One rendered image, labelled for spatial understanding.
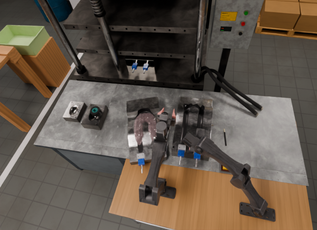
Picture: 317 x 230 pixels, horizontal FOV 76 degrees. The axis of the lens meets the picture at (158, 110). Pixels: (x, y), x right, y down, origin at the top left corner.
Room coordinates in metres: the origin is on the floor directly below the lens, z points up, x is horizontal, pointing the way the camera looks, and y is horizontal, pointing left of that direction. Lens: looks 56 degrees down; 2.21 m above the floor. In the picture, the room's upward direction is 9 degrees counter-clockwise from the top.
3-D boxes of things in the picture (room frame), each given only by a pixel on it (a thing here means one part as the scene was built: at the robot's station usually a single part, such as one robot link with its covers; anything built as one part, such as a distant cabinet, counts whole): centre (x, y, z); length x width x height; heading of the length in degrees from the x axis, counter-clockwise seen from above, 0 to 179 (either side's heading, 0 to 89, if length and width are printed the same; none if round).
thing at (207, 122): (0.75, -0.24, 0.87); 0.50 x 0.26 x 0.14; 162
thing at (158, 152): (0.34, 0.07, 1.17); 0.30 x 0.09 x 0.12; 159
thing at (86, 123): (0.98, 0.53, 0.83); 0.20 x 0.15 x 0.07; 162
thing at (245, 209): (0.12, -0.49, 0.84); 0.20 x 0.07 x 0.08; 69
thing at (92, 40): (1.82, 0.03, 1.01); 1.10 x 0.74 x 0.05; 72
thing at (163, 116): (0.59, -0.02, 1.25); 0.07 x 0.06 x 0.11; 69
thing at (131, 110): (0.78, 0.12, 0.85); 0.50 x 0.26 x 0.11; 179
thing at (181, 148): (0.51, -0.10, 0.89); 0.13 x 0.05 x 0.05; 162
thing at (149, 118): (0.78, 0.12, 0.90); 0.26 x 0.18 x 0.08; 179
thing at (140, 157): (0.51, 0.18, 0.85); 0.13 x 0.05 x 0.05; 179
